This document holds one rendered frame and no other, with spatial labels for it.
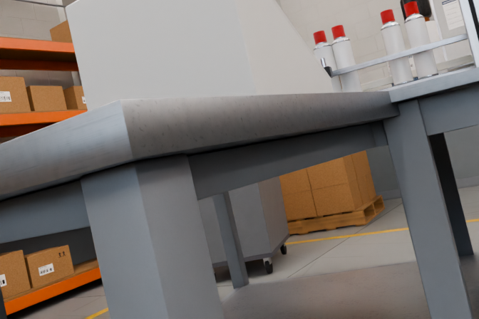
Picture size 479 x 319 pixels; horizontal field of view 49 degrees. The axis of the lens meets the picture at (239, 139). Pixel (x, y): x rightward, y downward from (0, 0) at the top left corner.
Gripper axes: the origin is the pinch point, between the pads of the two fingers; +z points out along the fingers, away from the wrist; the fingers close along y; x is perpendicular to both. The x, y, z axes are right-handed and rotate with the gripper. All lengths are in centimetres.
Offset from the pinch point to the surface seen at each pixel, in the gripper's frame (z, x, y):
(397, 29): 1.0, -26.6, -1.6
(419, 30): 4.7, -30.9, -2.5
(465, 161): 76, -12, 452
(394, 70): 9.7, -20.1, -1.8
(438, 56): 10.4, -31.9, 24.6
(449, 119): 28, -24, -61
